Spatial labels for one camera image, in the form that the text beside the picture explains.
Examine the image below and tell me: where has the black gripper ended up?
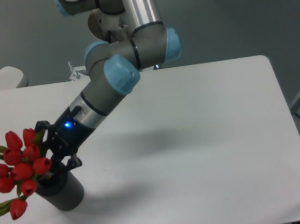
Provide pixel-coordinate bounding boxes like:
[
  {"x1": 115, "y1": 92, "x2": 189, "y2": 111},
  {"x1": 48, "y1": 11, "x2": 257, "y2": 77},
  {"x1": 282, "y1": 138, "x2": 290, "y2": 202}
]
[{"x1": 34, "y1": 105, "x2": 94, "y2": 174}]

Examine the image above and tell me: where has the red tulip bouquet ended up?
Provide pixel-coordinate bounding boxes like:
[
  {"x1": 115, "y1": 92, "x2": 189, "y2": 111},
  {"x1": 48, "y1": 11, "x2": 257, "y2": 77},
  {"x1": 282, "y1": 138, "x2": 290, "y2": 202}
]
[{"x1": 0, "y1": 128, "x2": 52, "y2": 220}]

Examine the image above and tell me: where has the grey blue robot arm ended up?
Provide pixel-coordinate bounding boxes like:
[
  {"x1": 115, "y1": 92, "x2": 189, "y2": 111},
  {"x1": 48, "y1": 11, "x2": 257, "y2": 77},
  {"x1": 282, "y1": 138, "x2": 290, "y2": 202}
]
[{"x1": 35, "y1": 0, "x2": 182, "y2": 175}]

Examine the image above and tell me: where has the dark grey ribbed vase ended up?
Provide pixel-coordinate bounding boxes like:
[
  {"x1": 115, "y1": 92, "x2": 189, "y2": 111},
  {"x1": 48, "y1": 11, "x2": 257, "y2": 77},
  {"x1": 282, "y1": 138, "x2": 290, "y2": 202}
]
[{"x1": 36, "y1": 171, "x2": 84, "y2": 211}]

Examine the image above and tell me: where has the white chair armrest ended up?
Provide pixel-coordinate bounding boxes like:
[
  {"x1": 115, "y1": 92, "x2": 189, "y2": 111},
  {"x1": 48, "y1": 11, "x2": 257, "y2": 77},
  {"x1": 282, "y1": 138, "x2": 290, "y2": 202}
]
[{"x1": 0, "y1": 66, "x2": 28, "y2": 91}]

